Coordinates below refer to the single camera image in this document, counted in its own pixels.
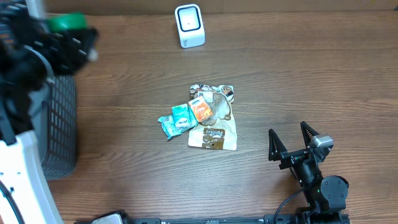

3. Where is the teal tissue pack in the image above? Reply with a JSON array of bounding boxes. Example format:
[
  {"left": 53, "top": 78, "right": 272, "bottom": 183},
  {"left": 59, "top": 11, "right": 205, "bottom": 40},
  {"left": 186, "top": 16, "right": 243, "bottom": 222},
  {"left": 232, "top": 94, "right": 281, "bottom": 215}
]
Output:
[{"left": 172, "top": 103, "right": 198, "bottom": 132}]

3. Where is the green lid jar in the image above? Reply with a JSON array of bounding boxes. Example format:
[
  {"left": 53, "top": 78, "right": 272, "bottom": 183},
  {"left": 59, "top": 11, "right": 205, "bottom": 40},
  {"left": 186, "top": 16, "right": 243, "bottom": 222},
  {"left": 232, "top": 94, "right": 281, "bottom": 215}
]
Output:
[{"left": 47, "top": 12, "right": 88, "bottom": 33}]

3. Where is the orange tissue pack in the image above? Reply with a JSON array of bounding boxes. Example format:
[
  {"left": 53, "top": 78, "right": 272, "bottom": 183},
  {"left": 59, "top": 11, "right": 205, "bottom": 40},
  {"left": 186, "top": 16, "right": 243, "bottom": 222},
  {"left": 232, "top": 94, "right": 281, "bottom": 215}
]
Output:
[{"left": 188, "top": 96, "right": 213, "bottom": 123}]

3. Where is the grey plastic basket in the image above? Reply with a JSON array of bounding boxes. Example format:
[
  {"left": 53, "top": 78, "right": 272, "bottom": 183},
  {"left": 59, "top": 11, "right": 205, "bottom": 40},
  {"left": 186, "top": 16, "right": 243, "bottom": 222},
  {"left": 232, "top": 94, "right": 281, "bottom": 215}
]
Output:
[{"left": 29, "top": 76, "right": 77, "bottom": 180}]

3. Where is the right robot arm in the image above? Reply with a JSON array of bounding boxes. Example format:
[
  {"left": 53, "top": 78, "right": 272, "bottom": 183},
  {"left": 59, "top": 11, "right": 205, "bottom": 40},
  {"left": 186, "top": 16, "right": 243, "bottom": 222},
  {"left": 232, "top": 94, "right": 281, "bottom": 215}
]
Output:
[{"left": 264, "top": 121, "right": 350, "bottom": 224}]

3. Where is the white barcode scanner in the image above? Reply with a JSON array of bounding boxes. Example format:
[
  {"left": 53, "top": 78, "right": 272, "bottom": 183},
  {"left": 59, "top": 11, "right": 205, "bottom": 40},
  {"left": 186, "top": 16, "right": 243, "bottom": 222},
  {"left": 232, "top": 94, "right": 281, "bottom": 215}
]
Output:
[{"left": 175, "top": 4, "right": 205, "bottom": 49}]

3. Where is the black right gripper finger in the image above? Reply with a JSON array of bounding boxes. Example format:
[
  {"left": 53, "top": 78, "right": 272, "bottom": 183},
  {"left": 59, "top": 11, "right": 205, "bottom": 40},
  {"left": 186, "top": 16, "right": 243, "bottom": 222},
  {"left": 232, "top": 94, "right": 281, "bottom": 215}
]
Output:
[
  {"left": 269, "top": 129, "right": 287, "bottom": 161},
  {"left": 300, "top": 121, "right": 319, "bottom": 147}
]

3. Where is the brown snack pouch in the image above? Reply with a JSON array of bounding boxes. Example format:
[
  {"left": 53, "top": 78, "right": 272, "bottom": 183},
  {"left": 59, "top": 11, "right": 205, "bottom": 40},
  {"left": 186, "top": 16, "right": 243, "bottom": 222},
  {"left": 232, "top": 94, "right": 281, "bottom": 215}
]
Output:
[{"left": 188, "top": 84, "right": 238, "bottom": 151}]

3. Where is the light teal wipes pack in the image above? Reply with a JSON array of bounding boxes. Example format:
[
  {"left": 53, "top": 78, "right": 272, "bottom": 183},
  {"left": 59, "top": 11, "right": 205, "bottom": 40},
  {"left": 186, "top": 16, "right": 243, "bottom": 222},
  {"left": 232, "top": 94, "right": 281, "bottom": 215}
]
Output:
[{"left": 158, "top": 115, "right": 182, "bottom": 139}]

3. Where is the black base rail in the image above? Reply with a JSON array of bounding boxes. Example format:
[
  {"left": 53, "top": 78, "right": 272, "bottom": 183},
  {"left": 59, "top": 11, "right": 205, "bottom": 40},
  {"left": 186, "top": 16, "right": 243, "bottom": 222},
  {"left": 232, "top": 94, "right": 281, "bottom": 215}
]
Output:
[{"left": 75, "top": 210, "right": 301, "bottom": 224}]

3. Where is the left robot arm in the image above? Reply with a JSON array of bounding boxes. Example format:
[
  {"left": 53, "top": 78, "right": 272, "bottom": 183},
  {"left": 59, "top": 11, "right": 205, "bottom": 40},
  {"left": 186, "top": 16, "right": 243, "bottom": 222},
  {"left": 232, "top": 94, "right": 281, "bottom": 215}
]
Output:
[{"left": 1, "top": 1, "right": 98, "bottom": 223}]

